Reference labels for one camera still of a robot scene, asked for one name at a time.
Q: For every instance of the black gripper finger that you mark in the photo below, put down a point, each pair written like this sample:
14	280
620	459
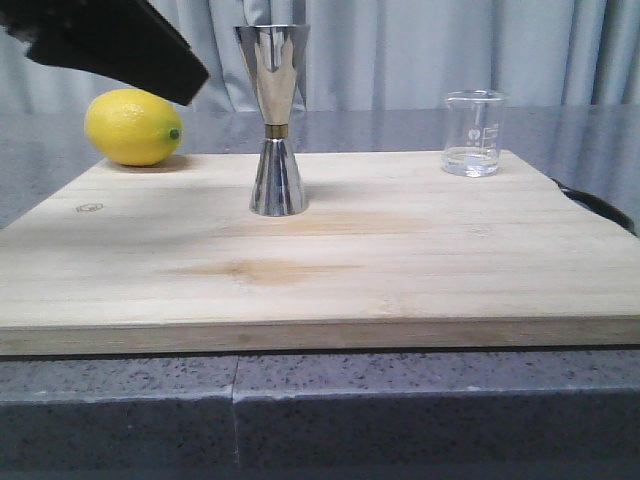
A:
128	41

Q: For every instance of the silver double jigger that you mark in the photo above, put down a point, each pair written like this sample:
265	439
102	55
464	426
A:
273	56

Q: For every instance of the clear glass beaker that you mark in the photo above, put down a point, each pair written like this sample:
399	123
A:
473	132

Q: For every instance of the yellow lemon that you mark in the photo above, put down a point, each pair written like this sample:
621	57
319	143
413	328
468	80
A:
133	127

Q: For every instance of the wooden cutting board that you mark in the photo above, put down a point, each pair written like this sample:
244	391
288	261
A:
391	252

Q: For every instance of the black cutting board handle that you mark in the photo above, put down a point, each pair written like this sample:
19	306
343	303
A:
598	206

